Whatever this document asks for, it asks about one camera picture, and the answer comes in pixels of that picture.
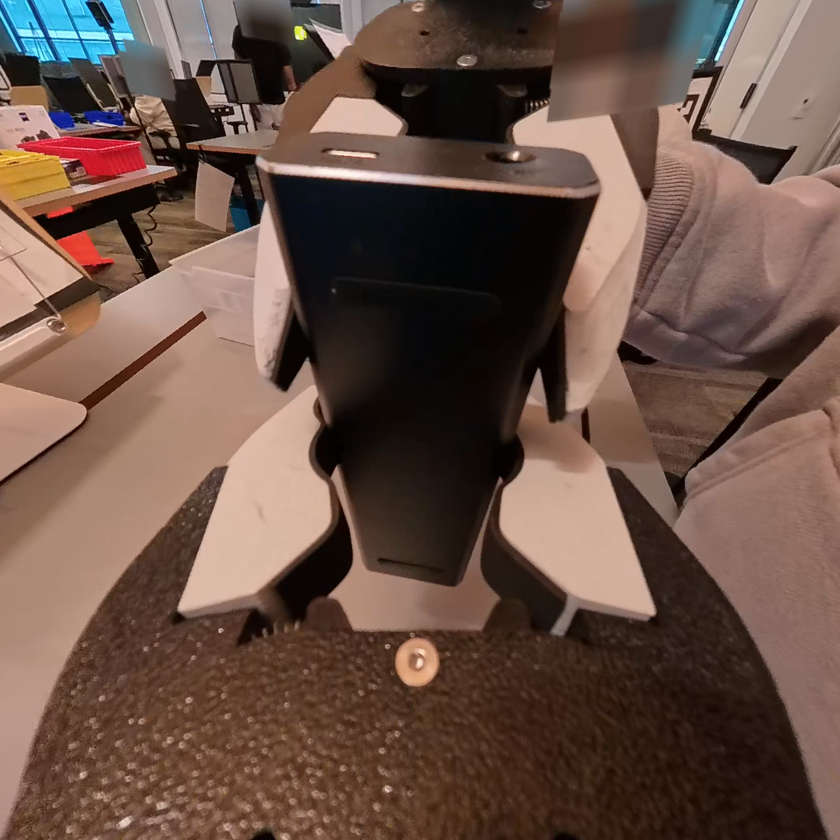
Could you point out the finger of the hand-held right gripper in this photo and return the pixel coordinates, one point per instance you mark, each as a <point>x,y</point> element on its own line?
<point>275,308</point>
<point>610,262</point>

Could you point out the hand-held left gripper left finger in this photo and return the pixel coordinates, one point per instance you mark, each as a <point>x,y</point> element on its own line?
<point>262,518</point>

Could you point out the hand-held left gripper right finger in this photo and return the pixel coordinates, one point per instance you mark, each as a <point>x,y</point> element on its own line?
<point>571,525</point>

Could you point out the white plastic bin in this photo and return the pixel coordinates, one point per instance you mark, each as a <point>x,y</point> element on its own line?
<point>216,295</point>

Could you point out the matte black usb hub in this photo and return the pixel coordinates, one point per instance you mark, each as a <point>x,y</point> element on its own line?
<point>426,361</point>

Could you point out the person's right forearm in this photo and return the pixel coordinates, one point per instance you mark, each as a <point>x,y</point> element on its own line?
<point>722,262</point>

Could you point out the white paper sheet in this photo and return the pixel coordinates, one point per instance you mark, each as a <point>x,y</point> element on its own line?
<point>213,193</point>

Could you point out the wooden desk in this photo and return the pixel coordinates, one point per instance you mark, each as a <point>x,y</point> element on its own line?
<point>118,184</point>
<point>229,141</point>

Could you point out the orange traffic cone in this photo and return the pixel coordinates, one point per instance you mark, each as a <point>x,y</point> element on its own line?
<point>82,249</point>

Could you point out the red plastic bin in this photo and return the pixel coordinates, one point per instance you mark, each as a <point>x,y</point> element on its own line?
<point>92,157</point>

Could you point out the wooden instruction sign board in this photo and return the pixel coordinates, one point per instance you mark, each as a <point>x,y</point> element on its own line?
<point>39,275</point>

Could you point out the white sign base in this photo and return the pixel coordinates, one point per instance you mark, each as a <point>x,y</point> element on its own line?
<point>33,426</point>

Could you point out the small blue plastic bin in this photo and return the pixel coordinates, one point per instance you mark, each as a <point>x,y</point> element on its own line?
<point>105,118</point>

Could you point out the yellow plastic bin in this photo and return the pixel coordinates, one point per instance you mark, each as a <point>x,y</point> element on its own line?
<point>29,174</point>

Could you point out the white printed box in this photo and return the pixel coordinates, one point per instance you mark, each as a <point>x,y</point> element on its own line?
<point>19,121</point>

